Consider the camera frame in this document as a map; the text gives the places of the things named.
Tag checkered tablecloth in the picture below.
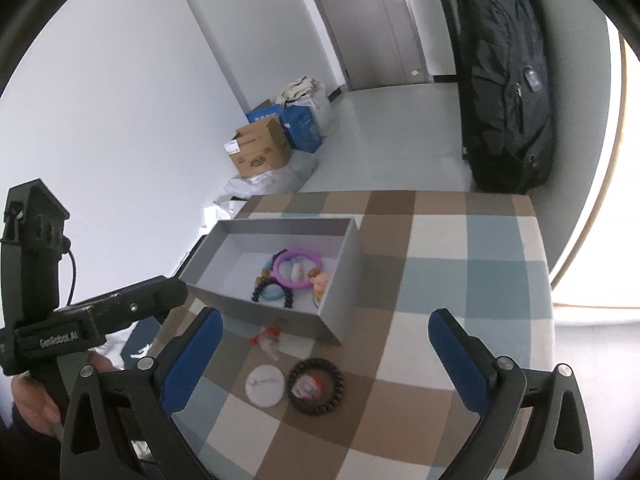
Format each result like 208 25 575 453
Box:
174 191 554 479

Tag brown cardboard box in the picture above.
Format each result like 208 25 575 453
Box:
224 116 292 178

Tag white cloth bag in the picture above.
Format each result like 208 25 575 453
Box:
276 76 333 138

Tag blue jordan bag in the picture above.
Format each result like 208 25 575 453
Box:
120 318 160 368

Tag dark beaded bracelet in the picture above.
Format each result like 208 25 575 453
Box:
249 248 298 310
286 356 346 417

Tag blue cardboard box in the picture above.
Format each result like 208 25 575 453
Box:
246 103 322 154

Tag grey open cardboard box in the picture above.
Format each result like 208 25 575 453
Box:
178 217 363 344

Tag left hand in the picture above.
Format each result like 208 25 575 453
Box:
10 374 62 438

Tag clear plastic bags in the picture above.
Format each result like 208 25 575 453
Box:
201 151 318 232

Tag red round disc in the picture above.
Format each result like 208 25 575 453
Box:
291 374 323 402

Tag purple ring bracelet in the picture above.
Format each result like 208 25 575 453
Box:
271 246 326 291

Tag white round pin badge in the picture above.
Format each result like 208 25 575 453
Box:
245 365 285 408

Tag red clear plastic packet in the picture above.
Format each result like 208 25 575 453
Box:
250 327 280 361

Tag black backpack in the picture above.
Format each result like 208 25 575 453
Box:
458 0 555 194

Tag grey door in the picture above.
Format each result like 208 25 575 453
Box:
314 0 431 90

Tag pink pig charm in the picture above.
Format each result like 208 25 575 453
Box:
308 268 331 297

